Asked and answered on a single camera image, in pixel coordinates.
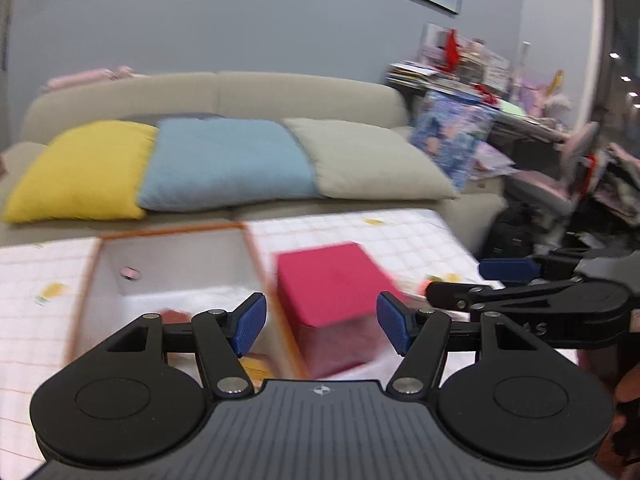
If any white fluffy toy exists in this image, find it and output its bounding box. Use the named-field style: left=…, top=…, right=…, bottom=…
left=542, top=95, right=571, bottom=121

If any red hanging ornament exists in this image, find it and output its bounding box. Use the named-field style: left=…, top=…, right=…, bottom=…
left=442, top=30, right=463, bottom=68

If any orange-edged white cardboard box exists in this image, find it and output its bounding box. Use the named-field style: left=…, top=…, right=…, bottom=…
left=70, top=222, right=308, bottom=391

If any pink grey desk chair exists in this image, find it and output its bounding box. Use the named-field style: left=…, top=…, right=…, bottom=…
left=505, top=121, right=601, bottom=246

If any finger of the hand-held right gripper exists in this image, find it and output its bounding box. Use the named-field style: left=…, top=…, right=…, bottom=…
left=425, top=280, right=581, bottom=313
left=478, top=254, right=591, bottom=283

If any light blue pillow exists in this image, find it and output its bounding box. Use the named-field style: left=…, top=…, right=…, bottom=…
left=136, top=117, right=321, bottom=212

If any blue patterned bag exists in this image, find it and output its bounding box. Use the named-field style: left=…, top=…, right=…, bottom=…
left=409, top=91, right=501, bottom=192

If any red-lidded clear storage box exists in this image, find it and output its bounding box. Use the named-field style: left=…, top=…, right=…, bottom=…
left=275, top=241, right=401, bottom=378

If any pink backpack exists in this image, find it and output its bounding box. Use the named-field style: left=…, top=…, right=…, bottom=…
left=517, top=80, right=548, bottom=116

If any stack of books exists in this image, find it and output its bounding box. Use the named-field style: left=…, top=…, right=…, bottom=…
left=385, top=61, right=461, bottom=92

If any white study desk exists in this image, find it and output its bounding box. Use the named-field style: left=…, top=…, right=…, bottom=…
left=480, top=105, right=571, bottom=143

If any white checkered tablecloth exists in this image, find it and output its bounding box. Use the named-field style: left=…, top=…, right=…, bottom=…
left=0, top=207, right=501, bottom=480

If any grey-green pillow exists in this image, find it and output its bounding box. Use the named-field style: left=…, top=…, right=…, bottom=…
left=282, top=117, right=461, bottom=201

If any yellow pillow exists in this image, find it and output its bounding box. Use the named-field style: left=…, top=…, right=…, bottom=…
left=2, top=120, right=160, bottom=224

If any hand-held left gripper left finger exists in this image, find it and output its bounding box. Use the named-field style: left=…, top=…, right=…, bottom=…
left=95, top=292, right=268, bottom=400

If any pink plush toy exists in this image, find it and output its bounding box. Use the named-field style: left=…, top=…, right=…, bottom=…
left=42, top=65, right=136, bottom=92

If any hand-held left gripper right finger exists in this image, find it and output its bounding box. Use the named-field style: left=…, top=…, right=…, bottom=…
left=376, top=291, right=548, bottom=400

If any beige sofa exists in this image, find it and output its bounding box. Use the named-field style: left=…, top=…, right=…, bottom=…
left=0, top=71, right=506, bottom=251

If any black backpack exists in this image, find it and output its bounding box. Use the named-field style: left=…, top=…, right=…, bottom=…
left=482, top=205, right=536, bottom=261

